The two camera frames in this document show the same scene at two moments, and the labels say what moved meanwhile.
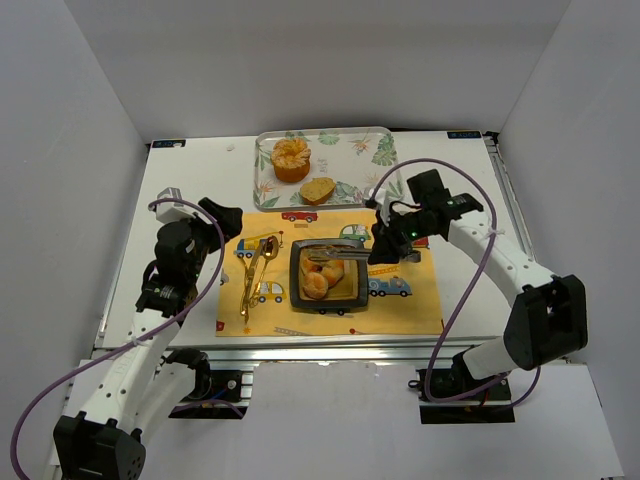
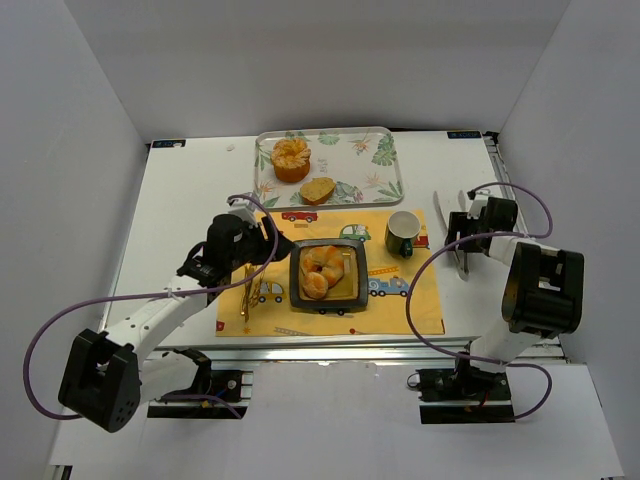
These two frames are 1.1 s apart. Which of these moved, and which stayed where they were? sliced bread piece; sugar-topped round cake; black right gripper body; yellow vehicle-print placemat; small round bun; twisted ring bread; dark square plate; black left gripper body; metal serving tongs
Moved: metal serving tongs; black left gripper body; black right gripper body
Stayed: sliced bread piece; small round bun; sugar-topped round cake; dark square plate; twisted ring bread; yellow vehicle-print placemat
